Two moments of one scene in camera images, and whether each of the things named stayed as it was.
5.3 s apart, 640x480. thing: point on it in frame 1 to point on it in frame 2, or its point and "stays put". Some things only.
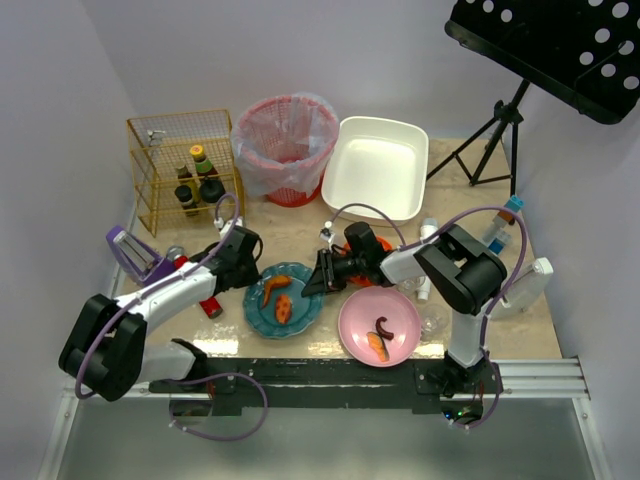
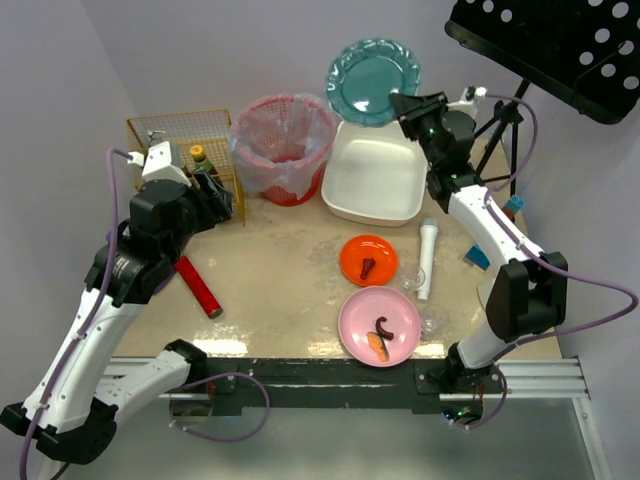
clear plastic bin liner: (284, 139) stays put
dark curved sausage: (385, 334) stays put
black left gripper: (248, 273) to (208, 195)
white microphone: (424, 289) stays put
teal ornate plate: (306, 309) to (362, 77)
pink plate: (358, 317) stays put
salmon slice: (378, 346) stays put
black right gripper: (328, 270) to (417, 118)
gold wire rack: (183, 165) stays put
